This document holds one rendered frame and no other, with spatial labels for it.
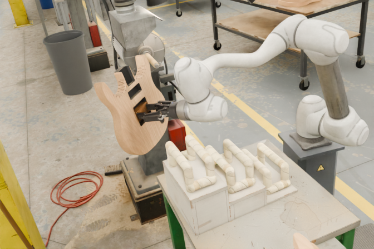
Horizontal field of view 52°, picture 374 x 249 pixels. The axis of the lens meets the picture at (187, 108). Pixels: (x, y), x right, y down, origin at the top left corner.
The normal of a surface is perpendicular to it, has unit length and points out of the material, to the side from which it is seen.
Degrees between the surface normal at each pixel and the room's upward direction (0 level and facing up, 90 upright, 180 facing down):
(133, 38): 90
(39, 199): 0
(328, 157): 90
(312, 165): 90
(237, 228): 0
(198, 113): 100
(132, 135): 79
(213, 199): 90
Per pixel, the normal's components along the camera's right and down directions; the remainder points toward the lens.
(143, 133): 0.84, -0.03
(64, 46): 0.26, 0.48
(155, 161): 0.34, 0.27
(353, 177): -0.12, -0.87
